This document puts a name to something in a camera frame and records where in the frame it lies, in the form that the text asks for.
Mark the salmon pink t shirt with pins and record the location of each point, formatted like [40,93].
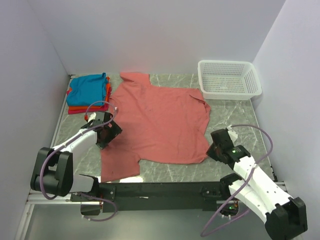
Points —
[160,124]

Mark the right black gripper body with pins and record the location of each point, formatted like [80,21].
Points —
[214,151]

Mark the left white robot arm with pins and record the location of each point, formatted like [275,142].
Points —
[53,172]

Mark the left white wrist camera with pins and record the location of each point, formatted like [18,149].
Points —
[90,117]

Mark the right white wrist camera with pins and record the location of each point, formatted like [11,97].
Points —
[232,134]

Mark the white plastic basket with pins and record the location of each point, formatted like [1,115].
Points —
[228,80]

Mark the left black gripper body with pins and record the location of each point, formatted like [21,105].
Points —
[111,132]

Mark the folded orange t shirt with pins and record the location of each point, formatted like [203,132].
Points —
[89,90]

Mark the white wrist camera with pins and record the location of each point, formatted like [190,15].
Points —
[232,134]
[90,117]

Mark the folded blue t shirt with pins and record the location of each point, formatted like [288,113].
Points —
[88,89]

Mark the folded magenta t shirt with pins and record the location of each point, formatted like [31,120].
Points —
[82,109]

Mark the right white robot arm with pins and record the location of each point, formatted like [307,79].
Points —
[284,217]

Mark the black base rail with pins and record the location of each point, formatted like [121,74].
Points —
[152,196]

